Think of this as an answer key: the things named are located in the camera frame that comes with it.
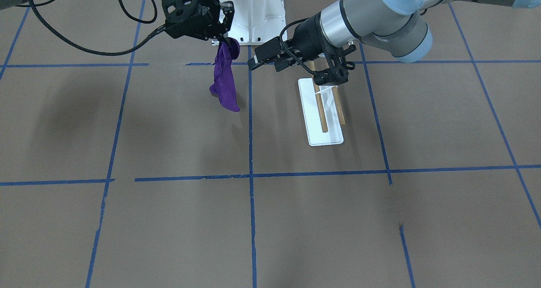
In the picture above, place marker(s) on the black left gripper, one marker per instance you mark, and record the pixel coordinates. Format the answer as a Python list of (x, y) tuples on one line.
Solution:
[(307, 33)]

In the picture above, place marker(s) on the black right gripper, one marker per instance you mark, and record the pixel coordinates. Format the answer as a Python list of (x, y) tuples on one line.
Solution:
[(204, 10)]

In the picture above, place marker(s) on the purple towel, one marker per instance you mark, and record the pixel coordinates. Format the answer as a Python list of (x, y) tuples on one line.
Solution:
[(224, 84)]

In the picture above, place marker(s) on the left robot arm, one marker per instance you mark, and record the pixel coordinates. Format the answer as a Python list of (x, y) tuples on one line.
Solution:
[(395, 26)]

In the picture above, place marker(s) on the wooden rack bar upper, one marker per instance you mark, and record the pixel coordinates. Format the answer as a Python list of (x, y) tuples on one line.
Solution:
[(320, 107)]

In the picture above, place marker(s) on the white rack base tray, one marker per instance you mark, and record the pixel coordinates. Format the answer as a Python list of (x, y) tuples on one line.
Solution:
[(315, 136)]

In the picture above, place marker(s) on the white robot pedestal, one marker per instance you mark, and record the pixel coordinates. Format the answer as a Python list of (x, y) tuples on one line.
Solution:
[(257, 21)]

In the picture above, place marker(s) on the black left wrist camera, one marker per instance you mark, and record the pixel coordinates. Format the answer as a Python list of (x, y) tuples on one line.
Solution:
[(266, 53)]

